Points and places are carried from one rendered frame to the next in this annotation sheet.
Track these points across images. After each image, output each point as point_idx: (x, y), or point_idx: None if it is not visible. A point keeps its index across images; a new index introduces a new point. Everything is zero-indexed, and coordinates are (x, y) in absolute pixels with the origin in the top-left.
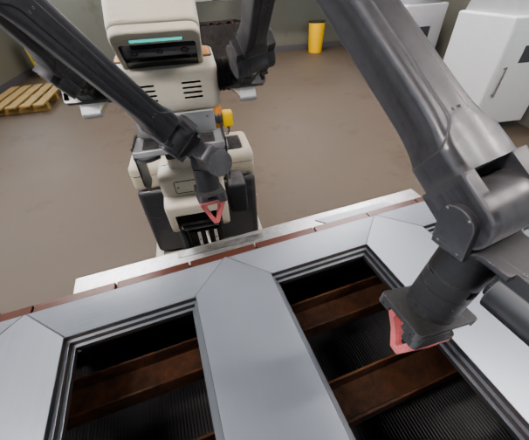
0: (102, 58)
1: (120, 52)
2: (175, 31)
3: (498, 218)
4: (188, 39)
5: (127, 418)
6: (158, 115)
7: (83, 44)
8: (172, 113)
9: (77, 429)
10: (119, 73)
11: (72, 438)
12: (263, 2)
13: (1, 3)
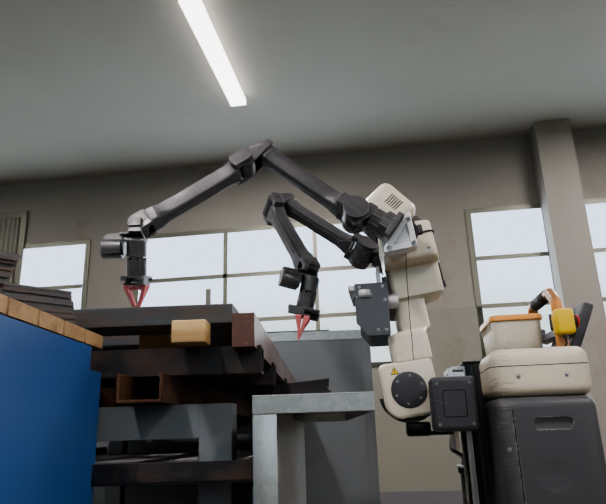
0: (282, 230)
1: (369, 237)
2: None
3: None
4: None
5: None
6: (293, 254)
7: (279, 226)
8: (298, 253)
9: (243, 452)
10: (285, 235)
11: (240, 452)
12: (295, 185)
13: (269, 219)
